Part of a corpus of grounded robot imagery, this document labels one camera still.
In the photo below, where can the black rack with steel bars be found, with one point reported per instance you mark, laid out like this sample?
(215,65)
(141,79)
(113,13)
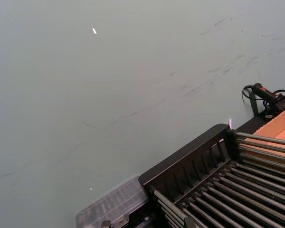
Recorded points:
(194,156)

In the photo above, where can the clear plastic case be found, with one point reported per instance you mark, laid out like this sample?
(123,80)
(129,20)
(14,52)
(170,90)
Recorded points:
(114,204)

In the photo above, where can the shallow brown cardboard tray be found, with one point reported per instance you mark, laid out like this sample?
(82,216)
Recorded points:
(281,126)

